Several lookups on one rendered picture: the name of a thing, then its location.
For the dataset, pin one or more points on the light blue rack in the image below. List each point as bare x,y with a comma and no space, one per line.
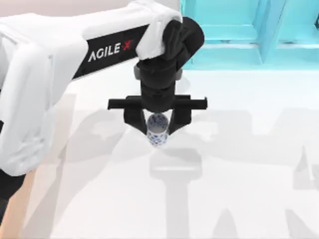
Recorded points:
231,32

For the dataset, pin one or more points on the blue and white patterned cup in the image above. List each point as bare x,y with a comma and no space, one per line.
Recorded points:
156,138

